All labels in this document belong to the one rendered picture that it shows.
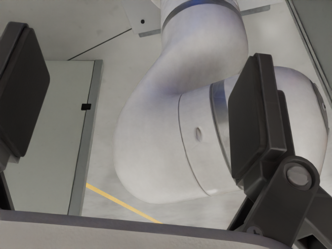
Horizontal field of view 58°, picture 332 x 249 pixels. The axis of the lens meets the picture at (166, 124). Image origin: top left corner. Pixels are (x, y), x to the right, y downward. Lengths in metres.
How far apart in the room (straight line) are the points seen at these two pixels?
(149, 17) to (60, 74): 1.44
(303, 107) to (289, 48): 1.88
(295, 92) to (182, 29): 0.17
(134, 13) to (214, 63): 0.31
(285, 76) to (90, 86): 1.72
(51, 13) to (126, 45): 0.46
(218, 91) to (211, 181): 0.09
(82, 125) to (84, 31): 0.58
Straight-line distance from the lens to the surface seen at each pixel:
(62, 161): 1.66
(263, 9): 0.73
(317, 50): 1.47
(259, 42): 2.05
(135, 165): 0.31
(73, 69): 2.06
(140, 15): 0.66
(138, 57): 2.04
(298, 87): 0.29
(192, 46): 0.37
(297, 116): 0.28
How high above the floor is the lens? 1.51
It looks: 35 degrees down
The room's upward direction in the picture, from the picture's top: 179 degrees clockwise
